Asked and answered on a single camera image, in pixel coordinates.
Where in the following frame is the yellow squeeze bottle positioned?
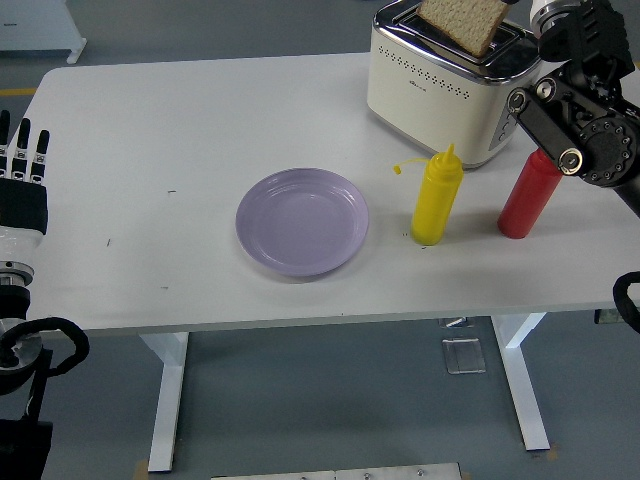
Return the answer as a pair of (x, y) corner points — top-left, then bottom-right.
(391, 141), (464, 246)

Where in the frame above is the cream and chrome toaster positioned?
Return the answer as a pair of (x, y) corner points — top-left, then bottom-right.
(364, 0), (546, 170)

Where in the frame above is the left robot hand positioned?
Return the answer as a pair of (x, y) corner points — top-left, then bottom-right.
(0, 109), (52, 274)

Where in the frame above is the purple plate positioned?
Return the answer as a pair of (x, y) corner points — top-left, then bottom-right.
(235, 167), (370, 279)

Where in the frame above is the red squeeze bottle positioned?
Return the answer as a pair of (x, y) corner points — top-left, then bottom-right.
(496, 147), (565, 240)

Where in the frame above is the slice of bread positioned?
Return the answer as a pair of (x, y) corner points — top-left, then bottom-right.
(416, 0), (509, 59)

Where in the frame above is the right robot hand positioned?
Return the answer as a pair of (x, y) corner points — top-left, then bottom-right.
(501, 0), (549, 16)

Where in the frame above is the metal floor socket cover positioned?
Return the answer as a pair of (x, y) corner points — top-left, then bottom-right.
(441, 337), (487, 375)

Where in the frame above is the white table leg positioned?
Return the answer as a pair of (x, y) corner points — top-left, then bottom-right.
(138, 330), (191, 474)
(489, 312), (552, 453)

